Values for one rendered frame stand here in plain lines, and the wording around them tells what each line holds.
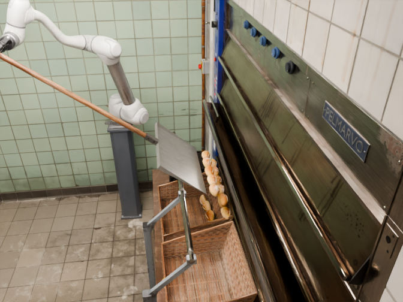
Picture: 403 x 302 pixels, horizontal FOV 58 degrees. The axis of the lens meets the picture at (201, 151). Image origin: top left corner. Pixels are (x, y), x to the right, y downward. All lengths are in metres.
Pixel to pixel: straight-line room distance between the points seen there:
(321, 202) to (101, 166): 3.04
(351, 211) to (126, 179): 2.63
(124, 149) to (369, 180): 2.56
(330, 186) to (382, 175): 0.25
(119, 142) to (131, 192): 0.54
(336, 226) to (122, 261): 2.50
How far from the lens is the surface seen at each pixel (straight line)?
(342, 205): 1.07
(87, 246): 3.54
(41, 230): 3.84
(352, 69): 0.96
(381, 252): 0.93
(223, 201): 2.34
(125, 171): 3.38
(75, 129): 3.73
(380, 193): 0.92
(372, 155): 0.93
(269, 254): 1.45
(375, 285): 0.98
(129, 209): 3.65
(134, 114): 2.92
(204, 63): 3.07
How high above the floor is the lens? 2.46
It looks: 32 degrees down
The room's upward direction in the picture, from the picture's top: straight up
